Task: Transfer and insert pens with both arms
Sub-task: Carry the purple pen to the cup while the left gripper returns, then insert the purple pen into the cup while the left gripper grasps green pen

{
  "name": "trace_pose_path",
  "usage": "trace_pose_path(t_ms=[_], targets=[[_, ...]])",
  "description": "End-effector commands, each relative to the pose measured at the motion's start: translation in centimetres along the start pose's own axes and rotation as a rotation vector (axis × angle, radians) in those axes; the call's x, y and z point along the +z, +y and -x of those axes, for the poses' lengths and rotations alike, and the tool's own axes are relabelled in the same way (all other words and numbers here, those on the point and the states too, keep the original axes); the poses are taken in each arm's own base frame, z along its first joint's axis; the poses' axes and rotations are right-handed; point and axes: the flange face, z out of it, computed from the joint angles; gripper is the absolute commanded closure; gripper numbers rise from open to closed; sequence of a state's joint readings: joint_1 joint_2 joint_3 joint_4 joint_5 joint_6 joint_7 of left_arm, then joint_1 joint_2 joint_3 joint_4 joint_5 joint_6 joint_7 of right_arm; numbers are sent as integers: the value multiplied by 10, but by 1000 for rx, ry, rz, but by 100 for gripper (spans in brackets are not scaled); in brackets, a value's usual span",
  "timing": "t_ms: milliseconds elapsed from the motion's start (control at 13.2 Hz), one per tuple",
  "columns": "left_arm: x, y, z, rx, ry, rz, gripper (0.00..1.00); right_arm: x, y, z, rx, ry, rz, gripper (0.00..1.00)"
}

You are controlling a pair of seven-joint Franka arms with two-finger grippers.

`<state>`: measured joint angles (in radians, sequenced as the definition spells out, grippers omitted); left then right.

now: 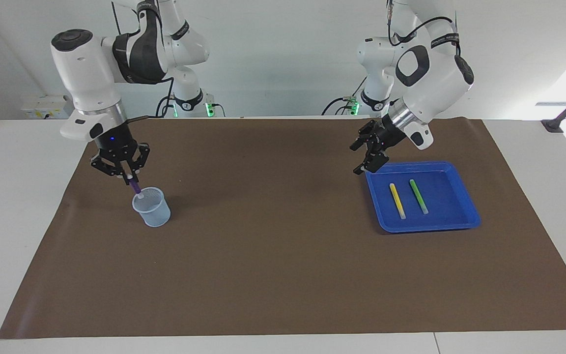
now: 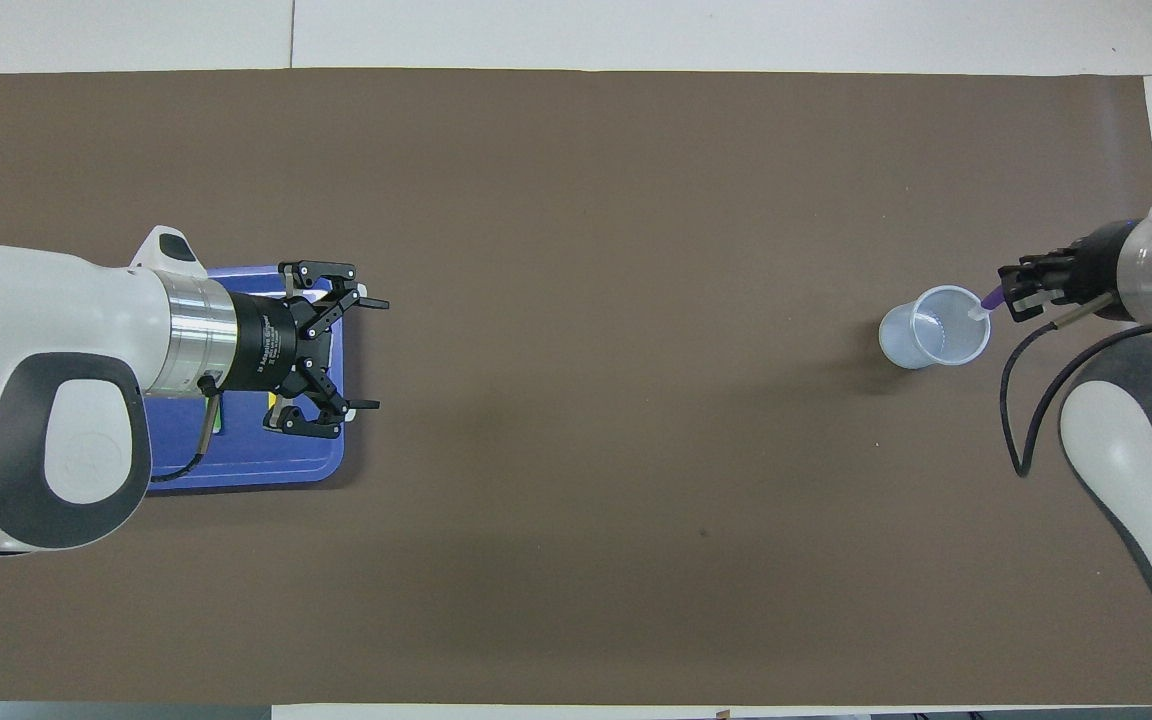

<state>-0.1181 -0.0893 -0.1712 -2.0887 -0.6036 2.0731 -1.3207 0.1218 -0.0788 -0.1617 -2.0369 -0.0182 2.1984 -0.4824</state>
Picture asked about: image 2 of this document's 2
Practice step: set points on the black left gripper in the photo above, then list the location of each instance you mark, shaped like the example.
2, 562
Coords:
266, 345

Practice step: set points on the purple marker pen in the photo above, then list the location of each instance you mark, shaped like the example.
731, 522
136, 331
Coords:
991, 298

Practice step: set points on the blue plastic tray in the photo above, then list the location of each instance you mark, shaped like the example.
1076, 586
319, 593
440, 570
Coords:
256, 460

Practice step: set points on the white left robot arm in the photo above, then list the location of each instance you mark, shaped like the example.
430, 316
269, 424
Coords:
36, 330

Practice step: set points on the clear plastic cup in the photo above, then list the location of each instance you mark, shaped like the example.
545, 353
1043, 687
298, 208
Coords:
921, 340

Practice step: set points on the green marker pen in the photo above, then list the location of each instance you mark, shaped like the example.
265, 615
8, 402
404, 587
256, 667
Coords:
219, 420

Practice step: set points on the brown table mat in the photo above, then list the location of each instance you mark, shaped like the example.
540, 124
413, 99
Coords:
576, 250

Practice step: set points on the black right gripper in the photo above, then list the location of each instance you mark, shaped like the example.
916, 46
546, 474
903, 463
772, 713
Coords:
1101, 270

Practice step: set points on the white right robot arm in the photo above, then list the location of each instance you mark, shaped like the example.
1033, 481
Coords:
1116, 430

